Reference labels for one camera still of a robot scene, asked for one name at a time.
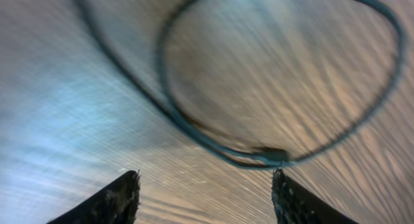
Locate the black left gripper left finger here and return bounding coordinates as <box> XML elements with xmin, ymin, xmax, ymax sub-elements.
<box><xmin>48</xmin><ymin>170</ymin><xmax>140</xmax><ymax>224</ymax></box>

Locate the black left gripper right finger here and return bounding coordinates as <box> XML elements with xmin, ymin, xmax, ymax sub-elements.
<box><xmin>272</xmin><ymin>168</ymin><xmax>357</xmax><ymax>224</ymax></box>

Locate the black usb cable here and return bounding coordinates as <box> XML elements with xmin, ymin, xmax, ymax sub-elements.
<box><xmin>69</xmin><ymin>0</ymin><xmax>408</xmax><ymax>170</ymax></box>

